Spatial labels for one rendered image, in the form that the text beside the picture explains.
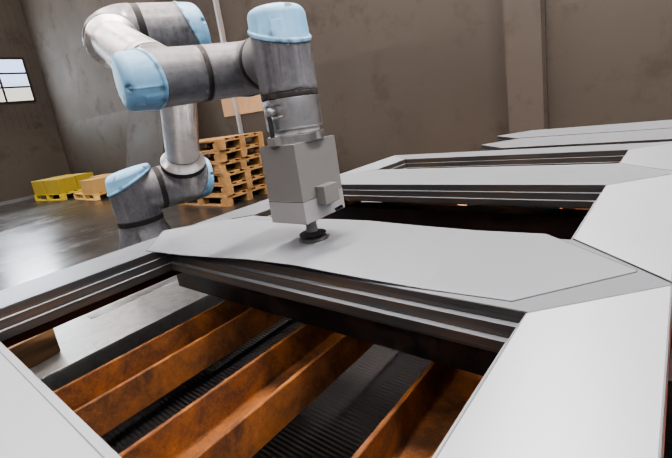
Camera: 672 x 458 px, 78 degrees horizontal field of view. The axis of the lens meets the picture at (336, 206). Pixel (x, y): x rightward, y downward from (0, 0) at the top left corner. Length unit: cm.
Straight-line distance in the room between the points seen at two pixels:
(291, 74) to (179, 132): 61
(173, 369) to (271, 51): 46
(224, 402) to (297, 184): 29
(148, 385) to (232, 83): 43
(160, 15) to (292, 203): 55
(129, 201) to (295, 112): 73
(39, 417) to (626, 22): 430
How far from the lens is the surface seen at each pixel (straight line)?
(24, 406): 42
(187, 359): 69
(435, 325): 41
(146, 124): 759
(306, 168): 53
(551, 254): 50
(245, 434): 52
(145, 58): 59
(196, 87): 59
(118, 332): 93
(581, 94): 436
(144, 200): 118
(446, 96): 467
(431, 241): 54
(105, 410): 66
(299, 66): 54
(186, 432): 57
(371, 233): 58
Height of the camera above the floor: 103
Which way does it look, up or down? 13 degrees down
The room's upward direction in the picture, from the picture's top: 9 degrees counter-clockwise
